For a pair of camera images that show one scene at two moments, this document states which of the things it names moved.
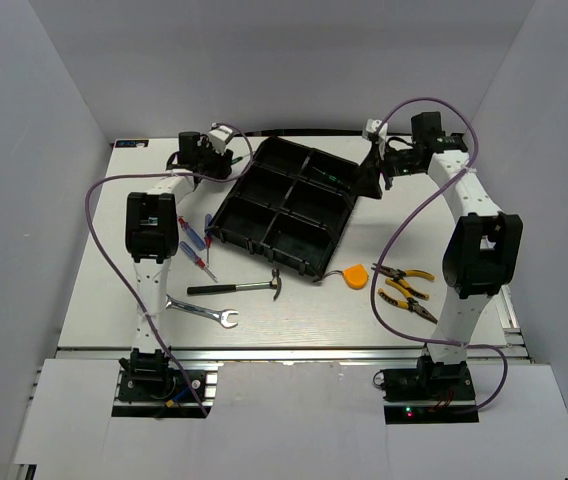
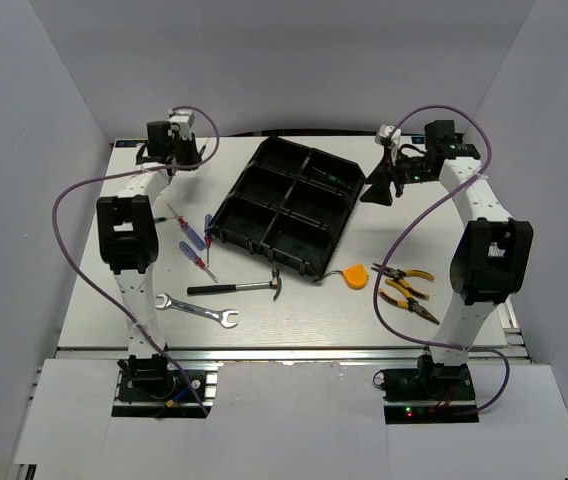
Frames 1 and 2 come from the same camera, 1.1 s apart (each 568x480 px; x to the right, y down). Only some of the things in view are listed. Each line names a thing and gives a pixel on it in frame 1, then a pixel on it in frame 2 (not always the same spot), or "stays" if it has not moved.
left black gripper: [222, 170] → [194, 157]
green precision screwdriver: [333, 178] stays
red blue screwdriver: [192, 233] stays
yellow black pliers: [400, 274] stays
